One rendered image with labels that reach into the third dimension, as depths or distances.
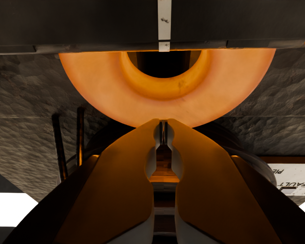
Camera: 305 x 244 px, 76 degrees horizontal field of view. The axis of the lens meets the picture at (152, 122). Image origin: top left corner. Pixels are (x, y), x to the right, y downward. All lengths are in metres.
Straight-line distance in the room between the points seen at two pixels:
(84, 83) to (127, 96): 0.04
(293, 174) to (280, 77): 0.36
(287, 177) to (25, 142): 0.64
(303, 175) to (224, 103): 0.46
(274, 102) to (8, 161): 0.61
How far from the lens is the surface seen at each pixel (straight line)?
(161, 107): 0.17
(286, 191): 0.68
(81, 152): 0.27
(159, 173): 0.26
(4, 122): 0.50
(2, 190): 9.64
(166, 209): 0.28
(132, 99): 0.17
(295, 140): 0.51
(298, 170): 0.59
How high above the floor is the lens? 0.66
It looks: 48 degrees up
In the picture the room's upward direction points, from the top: 176 degrees clockwise
